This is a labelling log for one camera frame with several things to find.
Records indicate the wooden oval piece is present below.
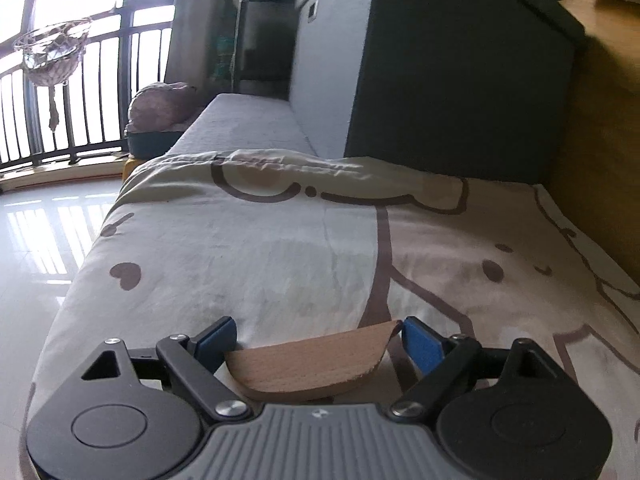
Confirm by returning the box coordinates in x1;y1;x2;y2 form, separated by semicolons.
224;320;402;403

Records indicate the cartoon print bed sheet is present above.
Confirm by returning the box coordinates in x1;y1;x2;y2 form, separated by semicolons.
28;150;639;479

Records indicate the yellow cloth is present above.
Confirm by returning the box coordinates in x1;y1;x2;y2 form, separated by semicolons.
122;157;144;181

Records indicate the pink plush toy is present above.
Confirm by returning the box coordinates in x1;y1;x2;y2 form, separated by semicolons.
125;81;202;134

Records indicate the black balcony railing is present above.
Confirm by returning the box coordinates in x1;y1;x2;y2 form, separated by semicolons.
1;0;175;171

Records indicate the dark grey cushion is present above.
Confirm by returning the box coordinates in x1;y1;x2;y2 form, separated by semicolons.
290;0;586;184

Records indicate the hanging net basket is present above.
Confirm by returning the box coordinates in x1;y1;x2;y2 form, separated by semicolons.
12;6;120;133

